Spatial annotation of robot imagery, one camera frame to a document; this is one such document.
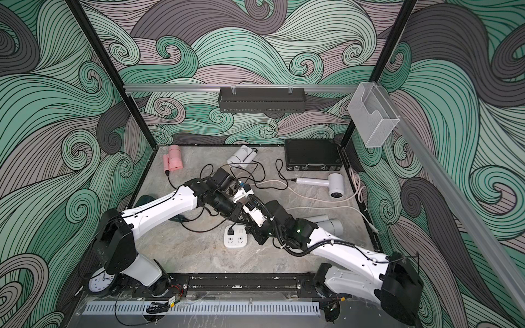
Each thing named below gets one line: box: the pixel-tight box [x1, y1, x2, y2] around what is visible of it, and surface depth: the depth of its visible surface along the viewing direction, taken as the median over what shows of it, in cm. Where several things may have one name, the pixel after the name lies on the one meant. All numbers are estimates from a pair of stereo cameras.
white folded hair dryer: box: [226, 144, 258, 169], surface depth 113 cm
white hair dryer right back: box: [291, 172, 346, 199], surface depth 100 cm
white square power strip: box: [223, 224, 248, 249], surface depth 84 cm
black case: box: [284, 138, 343, 171], surface depth 117 cm
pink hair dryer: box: [162, 144, 184, 172], surface depth 112 cm
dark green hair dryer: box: [133, 194, 156, 208], surface depth 94 cm
